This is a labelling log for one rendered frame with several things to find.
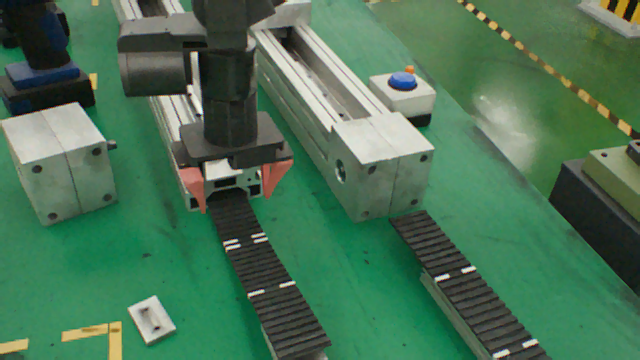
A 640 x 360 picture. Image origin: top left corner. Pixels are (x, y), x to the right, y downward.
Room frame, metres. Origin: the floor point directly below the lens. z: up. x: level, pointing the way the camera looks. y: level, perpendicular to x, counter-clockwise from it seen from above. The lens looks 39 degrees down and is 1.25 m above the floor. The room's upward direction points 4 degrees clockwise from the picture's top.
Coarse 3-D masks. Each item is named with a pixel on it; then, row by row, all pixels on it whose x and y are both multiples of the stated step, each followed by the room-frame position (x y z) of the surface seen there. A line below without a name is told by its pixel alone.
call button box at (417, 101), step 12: (372, 84) 0.79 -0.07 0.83; (384, 84) 0.78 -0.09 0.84; (420, 84) 0.79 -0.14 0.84; (384, 96) 0.75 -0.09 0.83; (396, 96) 0.75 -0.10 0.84; (408, 96) 0.75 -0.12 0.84; (420, 96) 0.75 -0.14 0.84; (432, 96) 0.76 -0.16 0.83; (396, 108) 0.74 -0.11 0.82; (408, 108) 0.75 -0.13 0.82; (420, 108) 0.76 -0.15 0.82; (432, 108) 0.77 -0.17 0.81; (408, 120) 0.75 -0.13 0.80; (420, 120) 0.76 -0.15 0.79
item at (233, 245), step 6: (258, 234) 0.47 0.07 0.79; (264, 234) 0.47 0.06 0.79; (234, 240) 0.46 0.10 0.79; (240, 240) 0.46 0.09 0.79; (246, 240) 0.46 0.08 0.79; (252, 240) 0.47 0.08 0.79; (258, 240) 0.46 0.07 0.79; (264, 240) 0.46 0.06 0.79; (228, 246) 0.45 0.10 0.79; (234, 246) 0.45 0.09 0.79; (240, 246) 0.45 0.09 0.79; (246, 246) 0.45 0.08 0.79; (228, 252) 0.44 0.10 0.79
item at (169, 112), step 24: (120, 0) 0.97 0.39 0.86; (144, 0) 1.05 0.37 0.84; (168, 0) 0.99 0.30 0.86; (120, 24) 1.03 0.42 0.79; (168, 96) 0.65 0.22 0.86; (192, 96) 0.70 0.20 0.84; (168, 120) 0.59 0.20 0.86; (192, 120) 0.65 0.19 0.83; (168, 144) 0.61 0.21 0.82; (216, 168) 0.55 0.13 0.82
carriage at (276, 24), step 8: (296, 0) 0.93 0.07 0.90; (304, 0) 0.93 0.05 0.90; (280, 8) 0.91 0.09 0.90; (288, 8) 0.91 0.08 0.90; (296, 8) 0.92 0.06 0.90; (304, 8) 0.93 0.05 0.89; (272, 16) 0.90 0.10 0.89; (280, 16) 0.91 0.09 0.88; (288, 16) 0.91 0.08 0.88; (296, 16) 0.92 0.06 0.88; (304, 16) 0.93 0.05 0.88; (256, 24) 0.89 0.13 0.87; (264, 24) 0.90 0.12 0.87; (272, 24) 0.90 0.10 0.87; (280, 24) 0.91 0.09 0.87; (288, 24) 0.91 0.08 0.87; (296, 24) 0.92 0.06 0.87; (304, 24) 0.93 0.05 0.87; (272, 32) 0.92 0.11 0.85; (280, 32) 0.92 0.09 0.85
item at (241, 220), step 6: (240, 216) 0.51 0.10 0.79; (246, 216) 0.51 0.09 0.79; (252, 216) 0.51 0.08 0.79; (216, 222) 0.49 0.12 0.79; (222, 222) 0.49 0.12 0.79; (228, 222) 0.49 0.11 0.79; (234, 222) 0.49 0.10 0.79; (240, 222) 0.49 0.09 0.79; (246, 222) 0.50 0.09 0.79; (252, 222) 0.50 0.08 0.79; (222, 228) 0.48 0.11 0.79; (228, 228) 0.48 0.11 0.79
